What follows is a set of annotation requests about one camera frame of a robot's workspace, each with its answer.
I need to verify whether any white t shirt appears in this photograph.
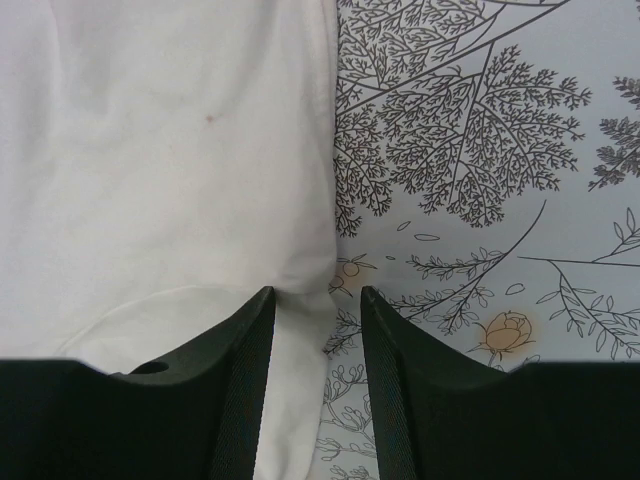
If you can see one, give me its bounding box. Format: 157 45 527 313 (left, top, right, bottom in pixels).
1 1 337 479

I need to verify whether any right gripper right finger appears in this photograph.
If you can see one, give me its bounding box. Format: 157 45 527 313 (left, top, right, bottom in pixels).
360 286 639 480

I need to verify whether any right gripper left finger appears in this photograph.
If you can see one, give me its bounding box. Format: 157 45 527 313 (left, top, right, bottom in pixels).
1 287 275 479

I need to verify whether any floral table mat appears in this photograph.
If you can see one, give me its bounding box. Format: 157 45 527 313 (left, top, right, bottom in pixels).
310 1 639 479

